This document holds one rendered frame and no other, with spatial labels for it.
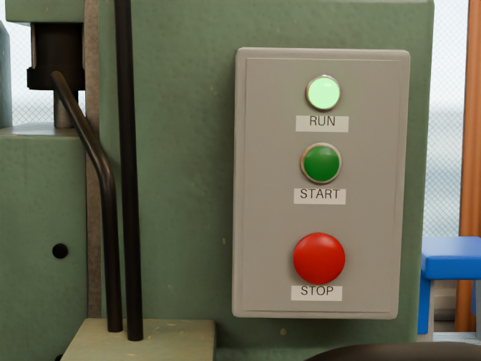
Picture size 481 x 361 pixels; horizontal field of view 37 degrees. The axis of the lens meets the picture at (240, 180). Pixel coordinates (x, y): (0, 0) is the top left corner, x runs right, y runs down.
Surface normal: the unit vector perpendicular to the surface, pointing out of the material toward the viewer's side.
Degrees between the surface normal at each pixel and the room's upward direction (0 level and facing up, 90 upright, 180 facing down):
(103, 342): 0
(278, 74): 90
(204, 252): 90
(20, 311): 90
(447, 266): 90
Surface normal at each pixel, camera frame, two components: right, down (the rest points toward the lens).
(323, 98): -0.01, 0.21
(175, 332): 0.02, -0.99
